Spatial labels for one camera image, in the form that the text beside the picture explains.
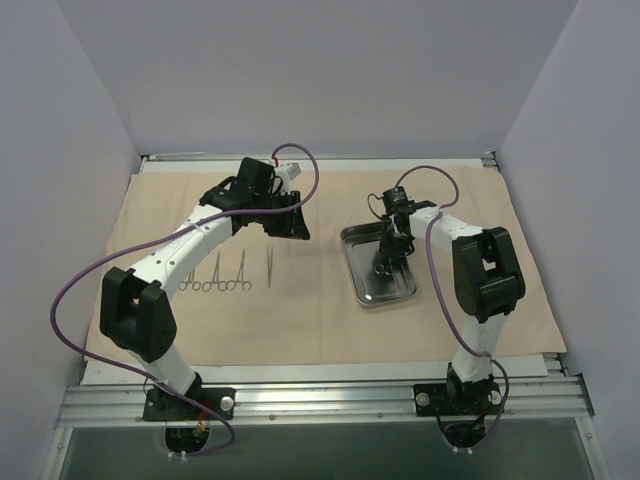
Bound steel tweezers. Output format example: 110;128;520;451
267;245;274;288

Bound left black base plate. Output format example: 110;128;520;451
142;387;236;422

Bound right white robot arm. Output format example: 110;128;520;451
375;186;526;413

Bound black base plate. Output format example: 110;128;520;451
142;387;236;422
412;382;502;417

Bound purple cable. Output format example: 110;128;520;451
397;165;511;447
52;143;321;456

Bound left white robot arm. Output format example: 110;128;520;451
99;157;310;419

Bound steel needle holder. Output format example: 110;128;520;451
373;252;395;276

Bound aluminium front rail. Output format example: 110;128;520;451
55;377;594;428

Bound steel surgical scissors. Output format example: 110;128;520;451
179;270;202;291

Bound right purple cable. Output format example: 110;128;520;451
397;165;511;447

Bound metal instrument tray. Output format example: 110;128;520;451
340;221;418;308

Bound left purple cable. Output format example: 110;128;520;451
52;143;321;456

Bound steel hemostat forceps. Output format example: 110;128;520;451
227;250;252;292
202;254;228;292

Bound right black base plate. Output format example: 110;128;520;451
412;382;502;417

